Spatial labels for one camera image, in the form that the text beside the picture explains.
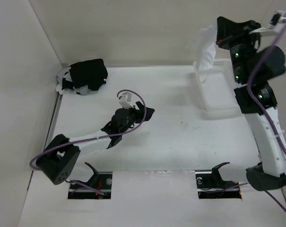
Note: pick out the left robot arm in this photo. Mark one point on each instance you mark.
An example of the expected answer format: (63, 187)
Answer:
(59, 158)

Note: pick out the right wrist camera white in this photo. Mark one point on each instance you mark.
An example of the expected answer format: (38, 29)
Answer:
(274, 27)

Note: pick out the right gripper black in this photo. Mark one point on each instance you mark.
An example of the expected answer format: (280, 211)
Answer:
(229, 32)

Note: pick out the white tank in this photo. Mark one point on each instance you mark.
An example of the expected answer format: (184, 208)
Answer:
(206, 50)
(65, 83)

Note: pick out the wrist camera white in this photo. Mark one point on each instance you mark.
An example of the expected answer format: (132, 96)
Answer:
(274, 27)
(125, 100)

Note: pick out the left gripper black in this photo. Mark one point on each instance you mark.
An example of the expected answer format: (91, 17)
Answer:
(138, 113)

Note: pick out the white plastic basket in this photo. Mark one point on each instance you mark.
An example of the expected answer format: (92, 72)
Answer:
(216, 87)

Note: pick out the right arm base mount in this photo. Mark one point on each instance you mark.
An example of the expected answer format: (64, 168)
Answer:
(210, 185)

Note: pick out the white tank top in pile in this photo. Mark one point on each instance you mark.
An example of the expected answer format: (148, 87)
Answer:
(65, 83)

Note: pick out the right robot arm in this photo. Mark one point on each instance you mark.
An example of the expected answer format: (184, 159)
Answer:
(256, 59)

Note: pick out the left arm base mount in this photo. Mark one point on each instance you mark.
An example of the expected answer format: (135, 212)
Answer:
(98, 187)

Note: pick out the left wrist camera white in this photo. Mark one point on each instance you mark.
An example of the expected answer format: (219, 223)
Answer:
(125, 100)

